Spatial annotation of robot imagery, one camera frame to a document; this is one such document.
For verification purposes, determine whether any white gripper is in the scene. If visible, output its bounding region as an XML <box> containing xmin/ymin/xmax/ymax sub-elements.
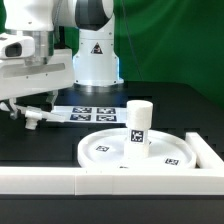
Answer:
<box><xmin>0</xmin><ymin>33</ymin><xmax>74</xmax><ymax>120</ymax></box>

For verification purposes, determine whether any white cross-shaped table base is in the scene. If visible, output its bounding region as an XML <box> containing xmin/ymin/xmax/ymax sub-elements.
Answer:
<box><xmin>0</xmin><ymin>101</ymin><xmax>66</xmax><ymax>131</ymax></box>

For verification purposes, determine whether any white round table top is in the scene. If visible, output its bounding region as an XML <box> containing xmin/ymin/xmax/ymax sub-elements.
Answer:
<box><xmin>77</xmin><ymin>128</ymin><xmax>196</xmax><ymax>170</ymax></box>

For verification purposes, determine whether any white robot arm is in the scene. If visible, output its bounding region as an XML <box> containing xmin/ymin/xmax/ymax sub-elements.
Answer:
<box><xmin>0</xmin><ymin>0</ymin><xmax>122</xmax><ymax>122</ymax></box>

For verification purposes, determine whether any white marker sheet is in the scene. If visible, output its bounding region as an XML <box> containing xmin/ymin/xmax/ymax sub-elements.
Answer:
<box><xmin>52</xmin><ymin>106</ymin><xmax>127</xmax><ymax>123</ymax></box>

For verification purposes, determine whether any white L-shaped fence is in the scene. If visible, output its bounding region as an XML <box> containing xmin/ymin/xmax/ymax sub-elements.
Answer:
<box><xmin>0</xmin><ymin>132</ymin><xmax>224</xmax><ymax>196</ymax></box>

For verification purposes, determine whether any grey diagonal cable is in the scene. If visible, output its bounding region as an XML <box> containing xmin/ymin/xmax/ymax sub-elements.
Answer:
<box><xmin>120</xmin><ymin>0</ymin><xmax>144</xmax><ymax>81</ymax></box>

